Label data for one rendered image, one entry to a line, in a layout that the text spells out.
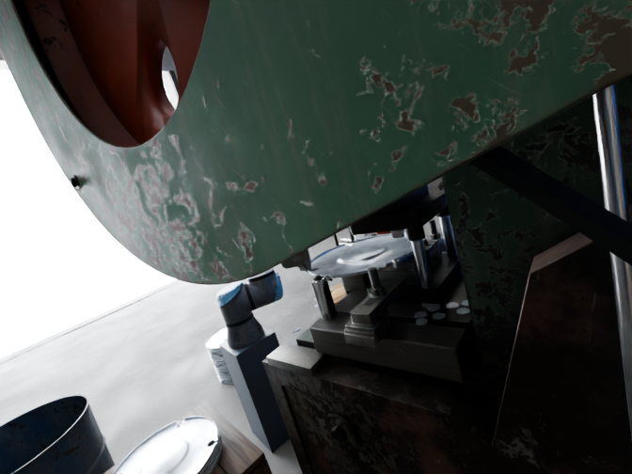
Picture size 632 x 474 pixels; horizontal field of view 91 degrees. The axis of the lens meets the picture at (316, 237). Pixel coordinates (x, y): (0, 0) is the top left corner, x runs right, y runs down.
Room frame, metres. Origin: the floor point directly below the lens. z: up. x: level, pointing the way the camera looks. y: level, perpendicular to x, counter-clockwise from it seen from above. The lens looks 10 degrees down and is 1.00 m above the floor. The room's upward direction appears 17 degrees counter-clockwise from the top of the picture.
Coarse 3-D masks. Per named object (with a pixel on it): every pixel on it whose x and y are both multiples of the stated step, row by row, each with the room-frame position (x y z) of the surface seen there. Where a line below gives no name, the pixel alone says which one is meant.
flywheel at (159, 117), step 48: (48, 0) 0.57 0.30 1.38; (96, 0) 0.49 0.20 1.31; (144, 0) 0.41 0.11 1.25; (192, 0) 0.36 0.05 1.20; (48, 48) 0.56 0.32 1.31; (96, 48) 0.53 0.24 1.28; (144, 48) 0.45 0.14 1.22; (192, 48) 0.37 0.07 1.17; (96, 96) 0.56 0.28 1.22; (144, 96) 0.47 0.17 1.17
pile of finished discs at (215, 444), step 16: (160, 432) 0.87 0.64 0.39; (176, 432) 0.85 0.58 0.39; (192, 432) 0.83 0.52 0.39; (208, 432) 0.81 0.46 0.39; (144, 448) 0.82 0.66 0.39; (160, 448) 0.79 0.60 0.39; (176, 448) 0.77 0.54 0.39; (192, 448) 0.76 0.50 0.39; (208, 448) 0.74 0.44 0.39; (128, 464) 0.77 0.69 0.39; (144, 464) 0.75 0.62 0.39; (160, 464) 0.73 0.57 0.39; (176, 464) 0.71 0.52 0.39; (192, 464) 0.71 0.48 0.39; (208, 464) 0.70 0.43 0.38
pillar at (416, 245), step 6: (420, 240) 0.56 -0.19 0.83; (414, 246) 0.56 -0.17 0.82; (420, 246) 0.56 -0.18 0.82; (414, 252) 0.57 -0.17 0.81; (420, 252) 0.56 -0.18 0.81; (420, 258) 0.56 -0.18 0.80; (426, 258) 0.56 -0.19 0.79; (420, 264) 0.56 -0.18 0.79; (426, 264) 0.56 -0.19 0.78; (420, 270) 0.56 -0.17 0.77; (426, 270) 0.56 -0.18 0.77; (420, 276) 0.56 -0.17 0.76; (426, 276) 0.56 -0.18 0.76; (420, 282) 0.57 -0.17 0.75; (426, 282) 0.56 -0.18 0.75; (432, 282) 0.56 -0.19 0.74; (426, 288) 0.56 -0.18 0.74
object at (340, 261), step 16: (368, 240) 0.88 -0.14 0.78; (384, 240) 0.83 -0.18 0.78; (400, 240) 0.78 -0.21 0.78; (320, 256) 0.86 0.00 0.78; (336, 256) 0.81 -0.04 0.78; (352, 256) 0.74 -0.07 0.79; (368, 256) 0.70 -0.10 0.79; (384, 256) 0.69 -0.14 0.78; (400, 256) 0.65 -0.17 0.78; (320, 272) 0.71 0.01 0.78; (336, 272) 0.68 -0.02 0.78; (352, 272) 0.64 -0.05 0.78
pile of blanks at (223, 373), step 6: (210, 354) 1.70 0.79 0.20; (216, 354) 1.68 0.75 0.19; (222, 354) 1.65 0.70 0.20; (216, 360) 1.67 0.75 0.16; (222, 360) 1.65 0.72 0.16; (216, 366) 1.68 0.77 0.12; (222, 366) 1.67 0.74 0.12; (216, 372) 1.73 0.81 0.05; (222, 372) 1.67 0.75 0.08; (228, 372) 1.65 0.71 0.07; (222, 378) 1.68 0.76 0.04; (228, 378) 1.66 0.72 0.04; (228, 384) 1.66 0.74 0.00
